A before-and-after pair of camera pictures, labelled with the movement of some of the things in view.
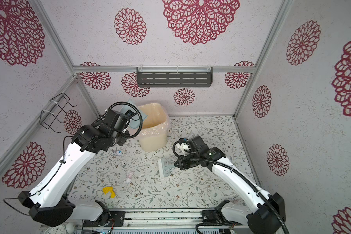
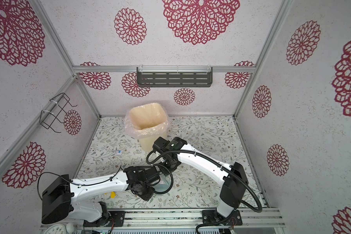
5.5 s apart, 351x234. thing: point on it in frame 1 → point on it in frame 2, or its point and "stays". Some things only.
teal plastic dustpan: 135,113 → 164,183
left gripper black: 126,136 → 147,197
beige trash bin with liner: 153,137 stays
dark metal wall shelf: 174,76 stays
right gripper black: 182,165 → 164,170
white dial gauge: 59,229 stays
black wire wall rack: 56,105 stays
